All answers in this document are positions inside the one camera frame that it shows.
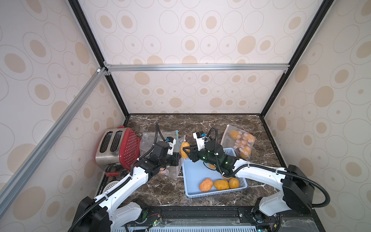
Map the red steel toaster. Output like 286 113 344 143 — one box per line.
95 126 141 172

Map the clear pink zipper bag spare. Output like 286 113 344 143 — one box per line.
140 130 185 179

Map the black corner frame post right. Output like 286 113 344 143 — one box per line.
260 0 334 119

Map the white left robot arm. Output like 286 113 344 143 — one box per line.
68 141 173 232

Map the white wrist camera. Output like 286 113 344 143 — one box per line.
193 131 206 151
166 136 177 156

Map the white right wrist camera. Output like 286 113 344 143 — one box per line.
193 131 206 151

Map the light blue plastic basket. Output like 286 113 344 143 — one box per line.
182 158 248 199

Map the white patterned bowl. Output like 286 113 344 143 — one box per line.
102 181 119 192

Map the silver aluminium rail left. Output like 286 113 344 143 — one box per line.
1 67 107 217

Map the silver aluminium rail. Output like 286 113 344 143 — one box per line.
1 67 107 217
106 63 290 72

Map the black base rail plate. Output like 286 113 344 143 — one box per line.
95 171 325 232

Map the orange wrinkled potato front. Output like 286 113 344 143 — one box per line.
199 178 214 192

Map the yellow potato front middle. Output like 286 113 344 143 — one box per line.
214 179 230 190

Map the black corner frame post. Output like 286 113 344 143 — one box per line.
260 0 334 119
67 0 130 119

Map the clear pink zipper bag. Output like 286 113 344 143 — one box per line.
221 124 256 160

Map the silver aluminium rail back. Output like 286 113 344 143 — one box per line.
106 63 290 72

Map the black corner frame post left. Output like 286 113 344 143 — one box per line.
67 0 130 119

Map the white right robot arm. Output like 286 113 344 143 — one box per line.
180 140 330 216

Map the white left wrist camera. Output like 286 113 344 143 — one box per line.
166 136 177 156

